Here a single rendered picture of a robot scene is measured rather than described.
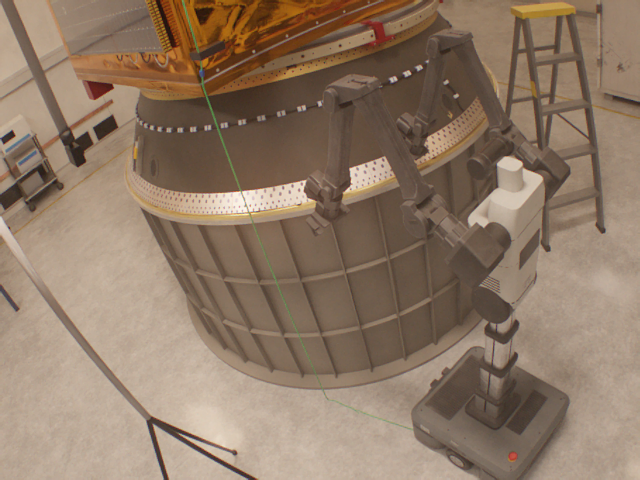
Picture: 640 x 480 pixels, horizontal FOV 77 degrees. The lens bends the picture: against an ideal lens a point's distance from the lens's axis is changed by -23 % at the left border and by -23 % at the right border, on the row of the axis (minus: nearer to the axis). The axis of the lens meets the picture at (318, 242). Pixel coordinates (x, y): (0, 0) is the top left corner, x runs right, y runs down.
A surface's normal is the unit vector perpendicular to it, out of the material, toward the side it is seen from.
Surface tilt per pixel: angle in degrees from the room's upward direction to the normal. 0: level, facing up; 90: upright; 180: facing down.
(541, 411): 0
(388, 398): 0
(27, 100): 90
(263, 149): 62
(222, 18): 90
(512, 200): 0
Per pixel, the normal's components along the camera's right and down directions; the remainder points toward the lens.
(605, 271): -0.23, -0.75
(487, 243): 0.12, -0.47
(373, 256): 0.20, 0.58
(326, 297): -0.01, 0.64
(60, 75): 0.69, 0.32
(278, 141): -0.12, 0.22
